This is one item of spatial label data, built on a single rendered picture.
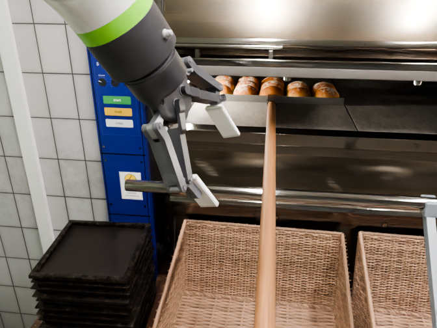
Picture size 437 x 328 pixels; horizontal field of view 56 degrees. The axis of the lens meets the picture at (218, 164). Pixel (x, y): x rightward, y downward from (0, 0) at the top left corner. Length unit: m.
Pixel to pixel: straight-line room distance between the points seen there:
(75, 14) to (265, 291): 0.45
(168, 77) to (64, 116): 0.99
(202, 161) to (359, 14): 0.65
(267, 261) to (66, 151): 0.98
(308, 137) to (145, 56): 0.92
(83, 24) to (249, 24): 0.82
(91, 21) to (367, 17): 0.93
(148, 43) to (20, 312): 1.73
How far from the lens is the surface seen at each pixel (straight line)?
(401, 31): 1.28
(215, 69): 1.12
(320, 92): 1.66
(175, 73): 0.50
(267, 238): 0.76
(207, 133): 1.33
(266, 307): 0.63
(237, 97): 1.64
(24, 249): 1.84
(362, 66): 1.13
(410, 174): 1.45
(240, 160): 1.38
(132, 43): 0.46
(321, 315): 1.52
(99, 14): 0.45
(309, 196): 0.99
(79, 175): 1.54
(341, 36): 1.24
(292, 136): 1.32
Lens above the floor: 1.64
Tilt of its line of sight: 25 degrees down
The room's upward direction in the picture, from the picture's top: straight up
